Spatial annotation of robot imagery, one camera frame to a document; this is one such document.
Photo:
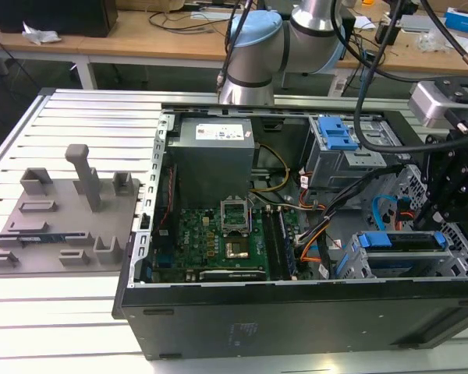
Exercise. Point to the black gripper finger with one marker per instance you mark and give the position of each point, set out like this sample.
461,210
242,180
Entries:
429,224
464,206

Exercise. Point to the hard disk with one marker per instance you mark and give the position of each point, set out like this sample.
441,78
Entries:
409,240

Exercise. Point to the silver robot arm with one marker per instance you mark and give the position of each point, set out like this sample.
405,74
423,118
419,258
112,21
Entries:
257,50

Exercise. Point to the grey metal disk bay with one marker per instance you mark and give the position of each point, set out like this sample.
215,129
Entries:
405,269

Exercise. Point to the black RAM slot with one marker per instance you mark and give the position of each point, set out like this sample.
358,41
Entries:
275,245
281,245
269,245
288,245

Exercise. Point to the grey metal drive cage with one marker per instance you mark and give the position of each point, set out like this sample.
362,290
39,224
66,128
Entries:
327,167

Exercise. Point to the blue plastic drive latch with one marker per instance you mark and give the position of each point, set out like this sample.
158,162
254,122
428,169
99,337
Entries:
337,134

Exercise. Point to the blue cardboard box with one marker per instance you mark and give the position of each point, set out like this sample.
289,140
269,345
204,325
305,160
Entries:
464,17

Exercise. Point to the grey flat device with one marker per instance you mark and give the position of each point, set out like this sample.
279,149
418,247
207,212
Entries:
417,23

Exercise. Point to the black PC case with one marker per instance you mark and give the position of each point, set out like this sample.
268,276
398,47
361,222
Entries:
296,323

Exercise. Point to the square chipset chip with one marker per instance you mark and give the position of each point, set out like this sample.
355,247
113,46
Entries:
237,250

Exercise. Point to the black graphics card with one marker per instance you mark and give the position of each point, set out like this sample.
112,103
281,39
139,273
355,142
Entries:
234,275

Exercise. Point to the grey power supply box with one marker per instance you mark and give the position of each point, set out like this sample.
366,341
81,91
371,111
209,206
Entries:
210,163

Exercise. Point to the green motherboard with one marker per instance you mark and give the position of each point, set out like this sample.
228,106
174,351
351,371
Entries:
195,233

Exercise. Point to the wooden workbench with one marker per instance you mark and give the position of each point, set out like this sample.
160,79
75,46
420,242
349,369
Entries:
140,43

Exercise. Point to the grey parts rack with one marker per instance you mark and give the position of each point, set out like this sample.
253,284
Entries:
62,218

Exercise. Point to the RAM stick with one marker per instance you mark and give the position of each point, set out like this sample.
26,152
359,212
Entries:
43,237

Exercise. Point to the black equipment case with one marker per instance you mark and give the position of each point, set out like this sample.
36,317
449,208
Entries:
50,17

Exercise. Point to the white crumpled paper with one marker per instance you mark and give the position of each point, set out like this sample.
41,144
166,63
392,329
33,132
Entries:
41,36

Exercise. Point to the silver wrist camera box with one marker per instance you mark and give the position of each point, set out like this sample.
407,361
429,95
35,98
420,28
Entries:
429,103

